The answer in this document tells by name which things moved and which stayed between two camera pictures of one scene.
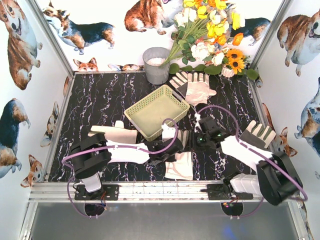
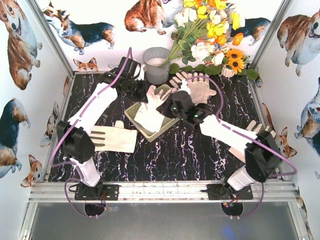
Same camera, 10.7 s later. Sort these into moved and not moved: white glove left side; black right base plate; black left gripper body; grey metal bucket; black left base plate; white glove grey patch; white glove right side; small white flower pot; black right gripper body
Moved: black right gripper body; black left gripper body; white glove grey patch
Not moved: white glove left side; small white flower pot; white glove right side; black left base plate; grey metal bucket; black right base plate
